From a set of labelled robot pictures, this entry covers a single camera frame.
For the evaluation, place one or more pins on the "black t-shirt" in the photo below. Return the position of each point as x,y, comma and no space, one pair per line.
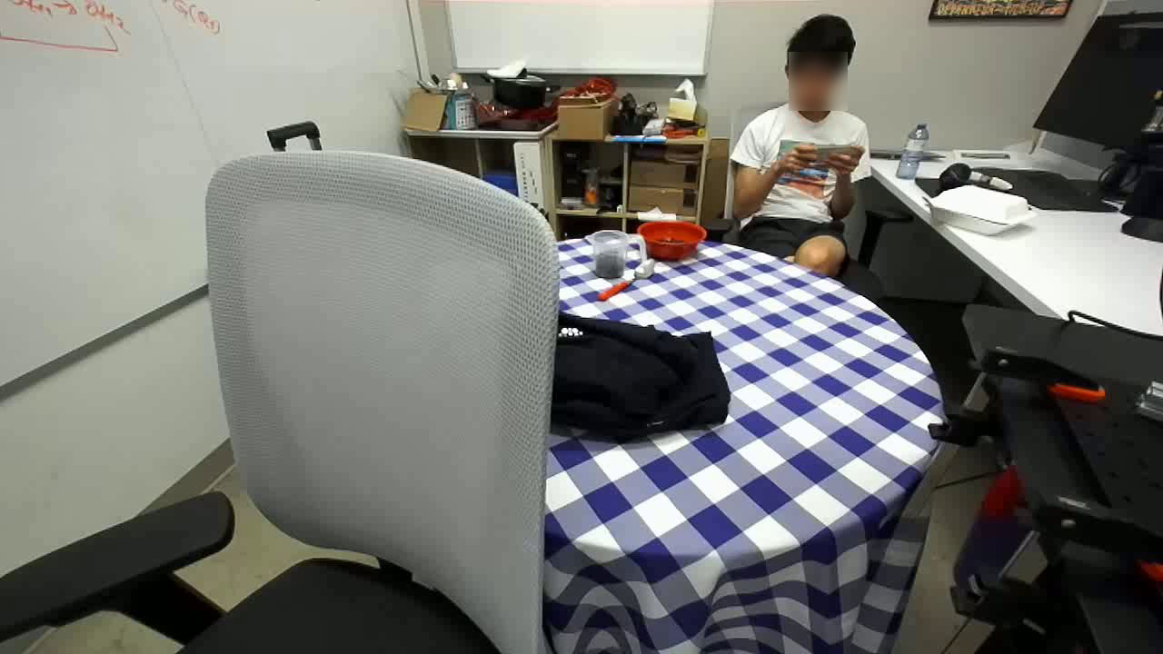
626,382

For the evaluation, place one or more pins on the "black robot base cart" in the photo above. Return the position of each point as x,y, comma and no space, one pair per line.
1067,547

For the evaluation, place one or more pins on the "grey mesh chair backrest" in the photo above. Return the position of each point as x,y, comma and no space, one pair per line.
388,340

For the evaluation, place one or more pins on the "seated person white shirt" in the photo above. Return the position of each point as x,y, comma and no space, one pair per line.
799,164

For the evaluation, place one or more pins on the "black chair seat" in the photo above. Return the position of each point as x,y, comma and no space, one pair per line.
344,607

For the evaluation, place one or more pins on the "black chair armrest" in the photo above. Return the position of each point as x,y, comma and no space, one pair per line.
125,569

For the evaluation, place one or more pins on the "red marker pen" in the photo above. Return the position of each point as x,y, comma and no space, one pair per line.
617,288

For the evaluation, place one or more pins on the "clear plastic cup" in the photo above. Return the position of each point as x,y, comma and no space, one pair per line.
608,250

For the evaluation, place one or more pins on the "red bowl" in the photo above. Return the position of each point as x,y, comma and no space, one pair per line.
672,240

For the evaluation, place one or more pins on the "wooden storage shelf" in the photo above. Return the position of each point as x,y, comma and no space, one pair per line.
592,181

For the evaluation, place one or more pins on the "cardboard box on shelf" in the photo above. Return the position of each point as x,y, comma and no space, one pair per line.
586,116

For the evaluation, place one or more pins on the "blue white checkered tablecloth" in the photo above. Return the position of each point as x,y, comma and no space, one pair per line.
787,524

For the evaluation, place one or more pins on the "clear water bottle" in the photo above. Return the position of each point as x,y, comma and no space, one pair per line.
915,151

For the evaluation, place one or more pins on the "white foam container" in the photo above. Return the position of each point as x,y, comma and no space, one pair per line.
975,207

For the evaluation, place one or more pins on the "white desk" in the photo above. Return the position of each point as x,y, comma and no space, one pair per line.
1059,258

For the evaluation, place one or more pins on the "black computer monitor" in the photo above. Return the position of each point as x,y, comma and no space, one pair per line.
1110,83

